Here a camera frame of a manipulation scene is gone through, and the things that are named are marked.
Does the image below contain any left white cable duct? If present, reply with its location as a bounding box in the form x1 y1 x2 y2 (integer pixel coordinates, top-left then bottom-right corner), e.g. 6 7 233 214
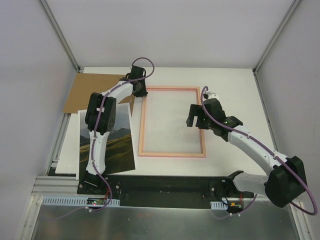
42 196 109 208

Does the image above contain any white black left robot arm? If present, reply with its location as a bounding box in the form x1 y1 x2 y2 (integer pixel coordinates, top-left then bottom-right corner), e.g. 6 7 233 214
84 65 148 195

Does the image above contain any white cable duct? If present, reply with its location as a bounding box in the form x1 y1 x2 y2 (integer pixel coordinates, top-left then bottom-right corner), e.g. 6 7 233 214
42 196 109 208
210 201 244 211

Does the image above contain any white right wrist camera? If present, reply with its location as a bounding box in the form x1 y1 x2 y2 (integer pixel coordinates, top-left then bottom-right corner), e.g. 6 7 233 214
202 90 219 100

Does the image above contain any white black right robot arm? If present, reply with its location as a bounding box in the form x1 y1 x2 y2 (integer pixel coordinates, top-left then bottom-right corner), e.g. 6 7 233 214
186 98 307 208

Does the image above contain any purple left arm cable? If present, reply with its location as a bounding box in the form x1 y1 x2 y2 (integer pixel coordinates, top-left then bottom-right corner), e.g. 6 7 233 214
41 57 155 222

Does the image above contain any left aluminium corner post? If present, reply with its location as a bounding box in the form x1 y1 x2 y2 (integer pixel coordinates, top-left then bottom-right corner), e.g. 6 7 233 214
37 0 81 73

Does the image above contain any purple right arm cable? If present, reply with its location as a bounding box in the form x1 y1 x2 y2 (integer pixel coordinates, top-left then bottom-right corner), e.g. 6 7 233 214
201 85 318 220

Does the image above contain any aluminium front rail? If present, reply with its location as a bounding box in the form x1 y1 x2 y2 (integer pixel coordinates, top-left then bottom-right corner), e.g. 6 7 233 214
31 174 303 201

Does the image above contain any aluminium corner post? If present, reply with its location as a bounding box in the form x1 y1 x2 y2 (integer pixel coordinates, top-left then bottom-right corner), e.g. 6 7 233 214
37 0 81 73
252 0 303 76

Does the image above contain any clear acrylic sheet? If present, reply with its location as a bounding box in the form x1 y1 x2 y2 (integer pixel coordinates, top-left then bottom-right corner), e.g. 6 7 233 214
142 89 203 154

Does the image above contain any brown cardboard backing board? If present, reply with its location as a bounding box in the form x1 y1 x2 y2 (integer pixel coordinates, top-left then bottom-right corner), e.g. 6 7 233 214
61 72 136 115

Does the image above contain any right white cable duct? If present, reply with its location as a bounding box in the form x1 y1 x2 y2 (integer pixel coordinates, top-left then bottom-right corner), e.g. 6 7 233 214
210 201 244 211

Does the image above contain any right aluminium corner post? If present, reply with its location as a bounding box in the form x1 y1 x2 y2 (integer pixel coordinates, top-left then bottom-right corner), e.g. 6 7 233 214
252 0 303 76

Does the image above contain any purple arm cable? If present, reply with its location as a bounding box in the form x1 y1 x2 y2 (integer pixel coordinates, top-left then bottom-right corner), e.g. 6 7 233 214
201 85 318 220
41 57 155 222

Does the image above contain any mountain landscape photo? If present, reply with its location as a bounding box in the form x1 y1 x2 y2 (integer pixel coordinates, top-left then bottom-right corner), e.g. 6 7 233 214
78 103 136 177

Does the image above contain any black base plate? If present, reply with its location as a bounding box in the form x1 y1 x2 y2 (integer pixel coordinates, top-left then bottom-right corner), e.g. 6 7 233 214
76 174 255 208

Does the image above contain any pink wooden picture frame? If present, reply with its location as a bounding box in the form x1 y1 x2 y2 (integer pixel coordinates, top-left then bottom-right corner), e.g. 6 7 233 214
137 85 208 160

